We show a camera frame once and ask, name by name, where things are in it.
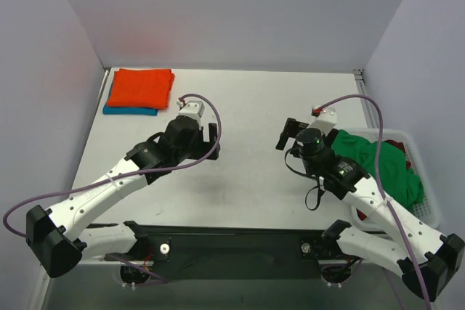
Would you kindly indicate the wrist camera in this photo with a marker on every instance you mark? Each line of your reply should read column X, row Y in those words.
column 192, row 109
column 325, row 119

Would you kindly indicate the dark red t shirt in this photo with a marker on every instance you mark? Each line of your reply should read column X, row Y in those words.
column 393, row 167

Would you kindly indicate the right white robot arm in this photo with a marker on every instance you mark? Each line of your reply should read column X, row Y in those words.
column 424, row 258

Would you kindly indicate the green t shirt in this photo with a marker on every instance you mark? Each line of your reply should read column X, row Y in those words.
column 349, row 145

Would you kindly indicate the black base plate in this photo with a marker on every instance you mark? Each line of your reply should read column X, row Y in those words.
column 219, row 253

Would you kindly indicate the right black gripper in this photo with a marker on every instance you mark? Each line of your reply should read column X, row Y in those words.
column 290, row 132

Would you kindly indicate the folded orange t shirt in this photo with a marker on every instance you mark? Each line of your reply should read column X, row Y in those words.
column 141, row 88

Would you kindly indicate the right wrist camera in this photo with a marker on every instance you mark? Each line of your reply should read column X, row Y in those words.
column 325, row 119

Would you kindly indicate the white plastic basket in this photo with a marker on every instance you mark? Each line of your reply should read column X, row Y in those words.
column 428, row 210

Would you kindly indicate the folded blue t shirt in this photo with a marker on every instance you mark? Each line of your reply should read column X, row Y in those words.
column 107, row 110

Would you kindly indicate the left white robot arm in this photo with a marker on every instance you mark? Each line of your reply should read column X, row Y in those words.
column 62, row 235

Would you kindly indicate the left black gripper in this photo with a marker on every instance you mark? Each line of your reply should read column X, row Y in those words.
column 203, row 140

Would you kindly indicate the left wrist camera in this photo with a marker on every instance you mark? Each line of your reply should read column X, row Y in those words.
column 192, row 109

